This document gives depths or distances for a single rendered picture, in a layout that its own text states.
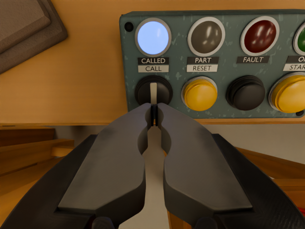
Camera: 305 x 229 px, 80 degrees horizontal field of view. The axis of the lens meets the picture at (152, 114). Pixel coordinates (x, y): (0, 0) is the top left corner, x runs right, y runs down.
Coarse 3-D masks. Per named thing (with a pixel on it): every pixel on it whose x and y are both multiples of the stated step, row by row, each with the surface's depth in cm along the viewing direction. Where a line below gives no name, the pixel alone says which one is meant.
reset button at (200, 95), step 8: (200, 80) 13; (192, 88) 13; (200, 88) 13; (208, 88) 13; (184, 96) 14; (192, 96) 13; (200, 96) 13; (208, 96) 13; (216, 96) 14; (192, 104) 14; (200, 104) 13; (208, 104) 14
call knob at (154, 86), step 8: (152, 80) 13; (160, 80) 13; (144, 88) 13; (152, 88) 13; (160, 88) 13; (168, 88) 14; (144, 96) 14; (152, 96) 14; (160, 96) 14; (168, 96) 14
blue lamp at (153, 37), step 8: (152, 24) 12; (160, 24) 12; (144, 32) 12; (152, 32) 12; (160, 32) 12; (144, 40) 12; (152, 40) 12; (160, 40) 12; (144, 48) 12; (152, 48) 12; (160, 48) 12
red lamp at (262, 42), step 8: (256, 24) 12; (264, 24) 12; (272, 24) 12; (248, 32) 12; (256, 32) 12; (264, 32) 12; (272, 32) 12; (248, 40) 12; (256, 40) 12; (264, 40) 12; (272, 40) 12; (248, 48) 12; (256, 48) 12; (264, 48) 12
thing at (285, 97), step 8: (288, 80) 13; (296, 80) 13; (304, 80) 13; (280, 88) 13; (288, 88) 13; (296, 88) 13; (304, 88) 13; (272, 96) 14; (280, 96) 13; (288, 96) 13; (296, 96) 13; (304, 96) 13; (280, 104) 14; (288, 104) 13; (296, 104) 13; (304, 104) 13; (288, 112) 14
